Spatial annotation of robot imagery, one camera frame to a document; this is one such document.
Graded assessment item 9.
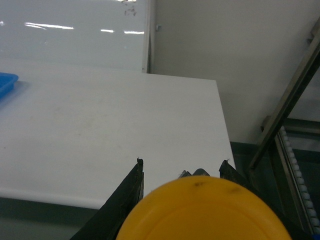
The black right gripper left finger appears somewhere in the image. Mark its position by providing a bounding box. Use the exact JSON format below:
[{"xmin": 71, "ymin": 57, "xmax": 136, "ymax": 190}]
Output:
[{"xmin": 71, "ymin": 158, "xmax": 144, "ymax": 240}]

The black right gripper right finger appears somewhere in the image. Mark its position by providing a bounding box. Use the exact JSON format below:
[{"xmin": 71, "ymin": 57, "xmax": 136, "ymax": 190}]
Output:
[{"xmin": 219, "ymin": 160, "xmax": 310, "ymax": 240}]

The yellow mushroom push button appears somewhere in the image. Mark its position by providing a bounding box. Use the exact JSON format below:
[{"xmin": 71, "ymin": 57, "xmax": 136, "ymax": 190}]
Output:
[{"xmin": 117, "ymin": 176, "xmax": 290, "ymax": 240}]

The blue plastic tray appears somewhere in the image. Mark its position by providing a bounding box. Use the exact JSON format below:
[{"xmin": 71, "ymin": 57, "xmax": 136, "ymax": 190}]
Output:
[{"xmin": 0, "ymin": 72, "xmax": 19, "ymax": 99}]

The white glossy back board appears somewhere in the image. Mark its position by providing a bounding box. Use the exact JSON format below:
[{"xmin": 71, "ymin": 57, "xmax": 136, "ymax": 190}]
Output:
[{"xmin": 0, "ymin": 0, "xmax": 150, "ymax": 72}]

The metal roller rack frame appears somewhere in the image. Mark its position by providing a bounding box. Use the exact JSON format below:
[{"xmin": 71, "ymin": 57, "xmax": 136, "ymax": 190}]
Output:
[{"xmin": 248, "ymin": 21, "xmax": 320, "ymax": 236}]

